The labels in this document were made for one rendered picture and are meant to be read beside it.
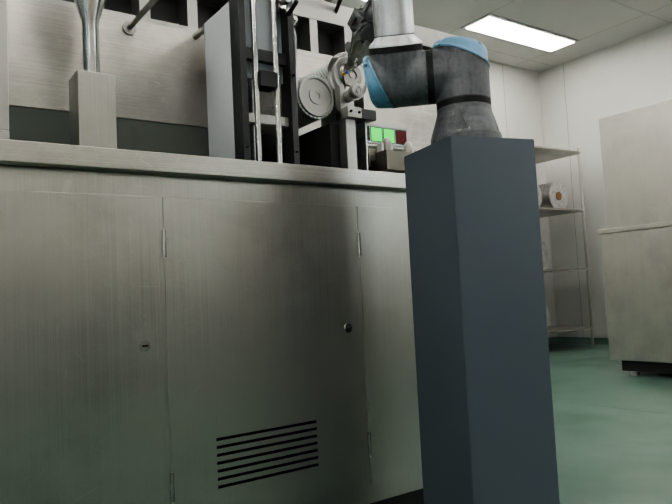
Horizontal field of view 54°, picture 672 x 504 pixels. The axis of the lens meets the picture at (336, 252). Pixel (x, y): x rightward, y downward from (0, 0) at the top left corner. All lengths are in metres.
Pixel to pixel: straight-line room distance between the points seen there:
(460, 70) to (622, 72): 5.43
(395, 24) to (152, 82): 0.89
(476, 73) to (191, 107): 0.99
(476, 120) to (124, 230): 0.74
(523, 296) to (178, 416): 0.73
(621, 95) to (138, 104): 5.35
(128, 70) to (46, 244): 0.89
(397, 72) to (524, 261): 0.47
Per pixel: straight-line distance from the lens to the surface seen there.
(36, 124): 1.96
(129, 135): 2.02
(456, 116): 1.41
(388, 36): 1.45
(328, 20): 2.50
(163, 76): 2.11
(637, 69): 6.74
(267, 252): 1.46
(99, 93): 1.74
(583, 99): 6.99
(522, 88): 7.11
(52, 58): 2.02
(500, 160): 1.37
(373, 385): 1.62
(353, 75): 2.02
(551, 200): 6.35
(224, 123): 1.91
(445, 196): 1.32
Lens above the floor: 0.60
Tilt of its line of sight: 4 degrees up
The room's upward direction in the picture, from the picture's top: 3 degrees counter-clockwise
